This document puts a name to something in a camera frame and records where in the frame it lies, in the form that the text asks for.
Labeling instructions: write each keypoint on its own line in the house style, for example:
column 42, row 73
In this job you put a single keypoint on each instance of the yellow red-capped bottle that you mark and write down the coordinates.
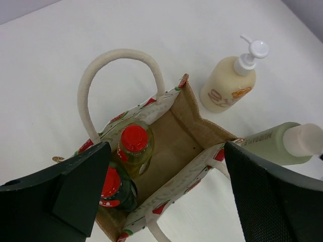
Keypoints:
column 135, row 148

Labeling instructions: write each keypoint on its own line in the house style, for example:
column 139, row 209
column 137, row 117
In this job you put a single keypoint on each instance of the burlap watermelon canvas bag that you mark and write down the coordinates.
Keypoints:
column 187, row 147

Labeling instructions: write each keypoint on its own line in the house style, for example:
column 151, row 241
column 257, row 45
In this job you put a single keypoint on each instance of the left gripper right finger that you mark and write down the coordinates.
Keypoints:
column 273, row 202

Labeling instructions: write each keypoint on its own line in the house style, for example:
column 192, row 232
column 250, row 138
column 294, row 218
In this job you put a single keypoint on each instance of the cream pump lotion bottle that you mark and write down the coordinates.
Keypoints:
column 233, row 77

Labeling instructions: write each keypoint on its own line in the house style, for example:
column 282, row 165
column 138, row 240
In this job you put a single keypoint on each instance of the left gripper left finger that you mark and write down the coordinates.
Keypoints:
column 58, row 203

